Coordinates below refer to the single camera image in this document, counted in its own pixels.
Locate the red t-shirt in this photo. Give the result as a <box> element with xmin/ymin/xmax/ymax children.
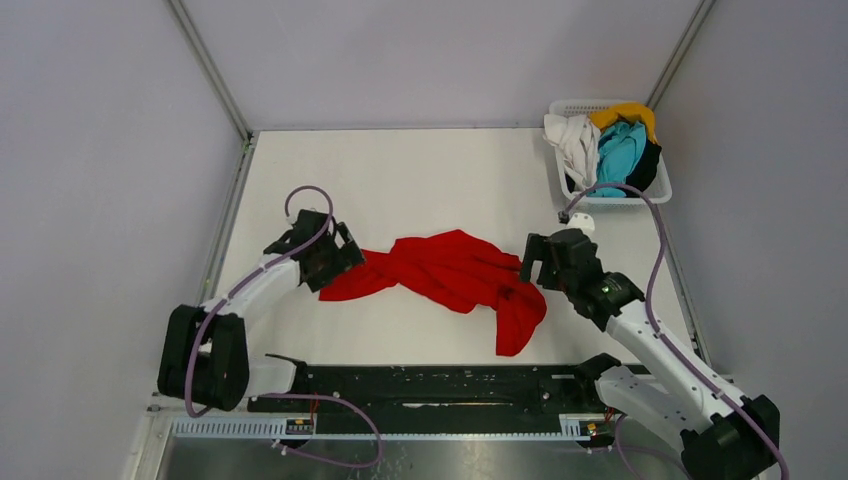
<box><xmin>319</xmin><ymin>230</ymin><xmax>547</xmax><ymax>357</ymax></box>

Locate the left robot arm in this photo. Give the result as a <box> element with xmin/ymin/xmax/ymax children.
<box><xmin>157</xmin><ymin>210</ymin><xmax>365</xmax><ymax>411</ymax></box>

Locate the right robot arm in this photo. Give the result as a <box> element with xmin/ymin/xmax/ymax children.
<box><xmin>520</xmin><ymin>228</ymin><xmax>788</xmax><ymax>479</ymax></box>

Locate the white t-shirt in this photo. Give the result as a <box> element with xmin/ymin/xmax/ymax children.
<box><xmin>543</xmin><ymin>114</ymin><xmax>601</xmax><ymax>191</ymax></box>

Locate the black t-shirt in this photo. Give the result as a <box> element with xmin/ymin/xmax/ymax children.
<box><xmin>625</xmin><ymin>140</ymin><xmax>662</xmax><ymax>192</ymax></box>

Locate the teal t-shirt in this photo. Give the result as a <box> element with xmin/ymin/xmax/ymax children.
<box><xmin>596</xmin><ymin>121</ymin><xmax>648</xmax><ymax>184</ymax></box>

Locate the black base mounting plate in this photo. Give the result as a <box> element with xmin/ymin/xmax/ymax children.
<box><xmin>247</xmin><ymin>354</ymin><xmax>620</xmax><ymax>418</ymax></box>

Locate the yellow t-shirt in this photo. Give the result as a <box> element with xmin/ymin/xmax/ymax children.
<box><xmin>588</xmin><ymin>102</ymin><xmax>660</xmax><ymax>145</ymax></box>

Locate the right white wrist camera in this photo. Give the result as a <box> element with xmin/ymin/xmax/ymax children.
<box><xmin>558</xmin><ymin>211</ymin><xmax>596</xmax><ymax>236</ymax></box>

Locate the purple cable under base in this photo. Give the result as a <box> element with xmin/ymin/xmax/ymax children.
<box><xmin>254</xmin><ymin>393</ymin><xmax>384</xmax><ymax>470</ymax></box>

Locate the aluminium frame rail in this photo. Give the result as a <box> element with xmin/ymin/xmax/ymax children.
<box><xmin>168</xmin><ymin>400</ymin><xmax>611</xmax><ymax>442</ymax></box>

